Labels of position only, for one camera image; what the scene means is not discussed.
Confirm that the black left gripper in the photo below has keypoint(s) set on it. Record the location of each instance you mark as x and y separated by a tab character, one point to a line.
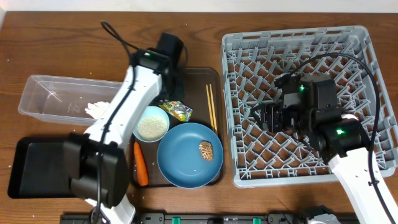
175	86

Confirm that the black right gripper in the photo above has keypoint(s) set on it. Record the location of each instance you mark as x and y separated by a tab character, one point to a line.
270	113

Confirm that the green snack wrapper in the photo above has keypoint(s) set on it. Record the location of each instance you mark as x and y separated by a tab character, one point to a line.
177	110

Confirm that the white tissue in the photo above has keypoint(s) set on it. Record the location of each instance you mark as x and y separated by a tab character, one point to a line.
96	110

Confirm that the pink cup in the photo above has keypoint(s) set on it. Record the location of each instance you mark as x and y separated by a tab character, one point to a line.
349	118

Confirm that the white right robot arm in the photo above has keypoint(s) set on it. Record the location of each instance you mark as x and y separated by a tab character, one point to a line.
309	106

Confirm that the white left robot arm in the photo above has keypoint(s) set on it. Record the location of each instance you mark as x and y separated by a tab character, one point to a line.
95	161

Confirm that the grey dishwasher rack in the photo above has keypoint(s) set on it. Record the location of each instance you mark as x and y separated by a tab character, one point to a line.
252	60

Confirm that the brown serving tray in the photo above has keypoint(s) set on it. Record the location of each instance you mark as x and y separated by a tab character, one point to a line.
195	81

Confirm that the wooden chopstick left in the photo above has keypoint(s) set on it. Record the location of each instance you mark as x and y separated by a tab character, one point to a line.
210	108

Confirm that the wooden chopstick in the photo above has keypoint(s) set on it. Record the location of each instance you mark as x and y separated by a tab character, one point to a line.
210	108
213	110

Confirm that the wooden chopstick right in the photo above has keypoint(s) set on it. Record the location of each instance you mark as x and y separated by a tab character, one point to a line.
213	110

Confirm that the light blue rice bowl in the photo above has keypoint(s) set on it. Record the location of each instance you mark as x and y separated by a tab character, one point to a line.
153	125

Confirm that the brown shiitake mushroom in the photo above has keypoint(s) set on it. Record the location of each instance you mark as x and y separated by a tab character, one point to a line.
206	150

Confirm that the large blue plate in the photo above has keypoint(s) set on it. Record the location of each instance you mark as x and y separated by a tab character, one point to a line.
179	156

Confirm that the orange carrot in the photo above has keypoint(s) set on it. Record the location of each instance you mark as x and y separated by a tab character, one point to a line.
141	169

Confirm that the clear plastic bin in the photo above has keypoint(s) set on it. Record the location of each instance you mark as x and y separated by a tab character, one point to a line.
64	100

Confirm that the black plastic bin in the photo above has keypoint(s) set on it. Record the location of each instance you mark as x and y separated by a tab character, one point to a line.
38	169

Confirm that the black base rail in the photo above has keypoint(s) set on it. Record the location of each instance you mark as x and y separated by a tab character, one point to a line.
319	214

